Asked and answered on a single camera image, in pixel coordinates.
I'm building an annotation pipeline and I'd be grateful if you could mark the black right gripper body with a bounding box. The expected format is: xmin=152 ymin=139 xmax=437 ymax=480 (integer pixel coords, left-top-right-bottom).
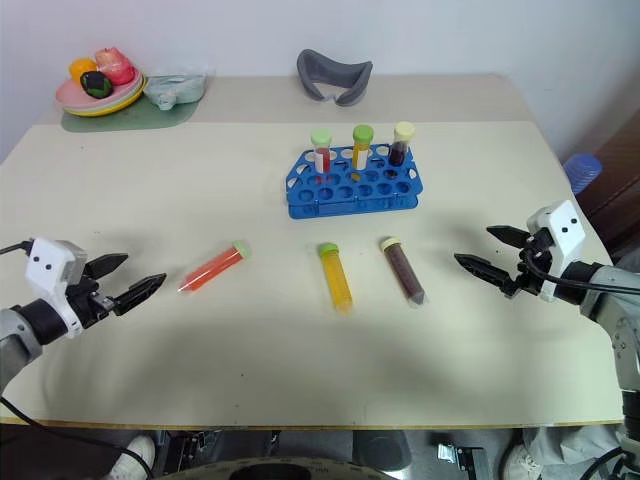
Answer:
xmin=503 ymin=227 xmax=555 ymax=299

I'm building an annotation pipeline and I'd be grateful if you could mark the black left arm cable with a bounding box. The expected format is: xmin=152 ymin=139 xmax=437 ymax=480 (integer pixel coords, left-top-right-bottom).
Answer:
xmin=0 ymin=240 xmax=154 ymax=480

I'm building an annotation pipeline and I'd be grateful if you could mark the white shoe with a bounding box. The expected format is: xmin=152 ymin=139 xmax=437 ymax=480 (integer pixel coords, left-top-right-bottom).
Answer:
xmin=108 ymin=433 xmax=157 ymax=480
xmin=502 ymin=442 xmax=544 ymax=480

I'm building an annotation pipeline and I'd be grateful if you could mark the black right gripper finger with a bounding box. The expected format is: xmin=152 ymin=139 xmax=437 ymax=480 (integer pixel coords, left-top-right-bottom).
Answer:
xmin=486 ymin=225 xmax=532 ymax=249
xmin=453 ymin=253 xmax=519 ymax=293

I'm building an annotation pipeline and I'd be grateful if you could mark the metal bracket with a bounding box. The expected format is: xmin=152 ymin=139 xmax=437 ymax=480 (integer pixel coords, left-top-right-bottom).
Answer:
xmin=437 ymin=442 xmax=486 ymax=474

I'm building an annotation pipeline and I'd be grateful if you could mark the orange toy fruit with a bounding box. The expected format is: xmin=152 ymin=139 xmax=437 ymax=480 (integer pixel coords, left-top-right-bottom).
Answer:
xmin=68 ymin=58 xmax=99 ymax=82

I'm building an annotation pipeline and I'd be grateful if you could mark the dark wooden cabinet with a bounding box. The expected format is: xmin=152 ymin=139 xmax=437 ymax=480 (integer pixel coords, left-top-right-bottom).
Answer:
xmin=574 ymin=119 xmax=640 ymax=261

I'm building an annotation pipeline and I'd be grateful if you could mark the red tube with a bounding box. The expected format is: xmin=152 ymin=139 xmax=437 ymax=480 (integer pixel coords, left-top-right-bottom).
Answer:
xmin=309 ymin=127 xmax=334 ymax=175

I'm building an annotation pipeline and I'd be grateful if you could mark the dark brown tube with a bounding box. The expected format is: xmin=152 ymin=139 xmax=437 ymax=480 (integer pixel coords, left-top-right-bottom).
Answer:
xmin=379 ymin=236 xmax=430 ymax=309
xmin=387 ymin=121 xmax=416 ymax=168

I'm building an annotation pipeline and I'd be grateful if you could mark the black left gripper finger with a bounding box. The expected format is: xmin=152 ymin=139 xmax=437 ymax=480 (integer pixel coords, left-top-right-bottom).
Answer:
xmin=82 ymin=253 xmax=130 ymax=279
xmin=112 ymin=272 xmax=168 ymax=317

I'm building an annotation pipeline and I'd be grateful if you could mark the grey curved face pad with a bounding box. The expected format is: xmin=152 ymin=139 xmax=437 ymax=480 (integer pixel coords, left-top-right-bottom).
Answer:
xmin=296 ymin=48 xmax=374 ymax=108

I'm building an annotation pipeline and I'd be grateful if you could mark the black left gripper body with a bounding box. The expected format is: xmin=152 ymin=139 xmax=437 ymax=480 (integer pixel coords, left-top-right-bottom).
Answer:
xmin=67 ymin=276 xmax=125 ymax=330

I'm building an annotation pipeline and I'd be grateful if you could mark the green table mat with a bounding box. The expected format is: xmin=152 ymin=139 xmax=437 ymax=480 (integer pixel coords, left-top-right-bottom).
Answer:
xmin=60 ymin=92 xmax=201 ymax=134

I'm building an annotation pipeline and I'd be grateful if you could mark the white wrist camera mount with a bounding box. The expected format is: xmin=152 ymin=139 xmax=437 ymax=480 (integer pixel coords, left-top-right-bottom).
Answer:
xmin=24 ymin=237 xmax=89 ymax=339
xmin=526 ymin=200 xmax=587 ymax=303

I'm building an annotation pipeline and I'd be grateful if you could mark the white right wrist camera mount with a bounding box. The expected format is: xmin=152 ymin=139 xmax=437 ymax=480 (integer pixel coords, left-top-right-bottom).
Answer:
xmin=526 ymin=200 xmax=587 ymax=303

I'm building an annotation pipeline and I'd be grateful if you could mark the red-orange tube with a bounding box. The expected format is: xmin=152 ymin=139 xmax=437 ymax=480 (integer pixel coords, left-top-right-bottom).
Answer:
xmin=177 ymin=239 xmax=253 ymax=297

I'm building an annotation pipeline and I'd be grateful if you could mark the blue test tube rack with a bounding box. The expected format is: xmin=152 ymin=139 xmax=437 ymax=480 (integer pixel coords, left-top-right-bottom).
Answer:
xmin=285 ymin=144 xmax=422 ymax=220

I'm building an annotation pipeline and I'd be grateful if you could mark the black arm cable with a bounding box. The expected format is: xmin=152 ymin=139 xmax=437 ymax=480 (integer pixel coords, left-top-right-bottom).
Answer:
xmin=0 ymin=240 xmax=154 ymax=480
xmin=522 ymin=248 xmax=640 ymax=294

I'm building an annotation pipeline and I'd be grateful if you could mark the pink toy fruit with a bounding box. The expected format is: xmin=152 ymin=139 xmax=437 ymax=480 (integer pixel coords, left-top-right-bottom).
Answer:
xmin=94 ymin=46 xmax=135 ymax=86

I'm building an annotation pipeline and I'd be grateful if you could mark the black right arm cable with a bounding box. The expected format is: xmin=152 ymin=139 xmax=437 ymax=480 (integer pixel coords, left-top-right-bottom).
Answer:
xmin=522 ymin=248 xmax=640 ymax=294

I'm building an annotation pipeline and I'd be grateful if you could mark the stack of coloured plates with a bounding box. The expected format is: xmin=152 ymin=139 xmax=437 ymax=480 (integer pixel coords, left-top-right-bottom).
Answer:
xmin=55 ymin=68 xmax=147 ymax=119

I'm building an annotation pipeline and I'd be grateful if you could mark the pale green cloth pouch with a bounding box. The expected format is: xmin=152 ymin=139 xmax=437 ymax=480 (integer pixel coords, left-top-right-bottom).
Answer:
xmin=143 ymin=70 xmax=210 ymax=111

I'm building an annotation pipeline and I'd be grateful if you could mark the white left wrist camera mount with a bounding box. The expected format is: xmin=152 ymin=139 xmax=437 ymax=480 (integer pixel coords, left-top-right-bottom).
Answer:
xmin=24 ymin=237 xmax=89 ymax=339

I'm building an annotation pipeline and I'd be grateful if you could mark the black and green toy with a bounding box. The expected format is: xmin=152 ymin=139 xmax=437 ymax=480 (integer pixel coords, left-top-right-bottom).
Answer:
xmin=79 ymin=70 xmax=114 ymax=99

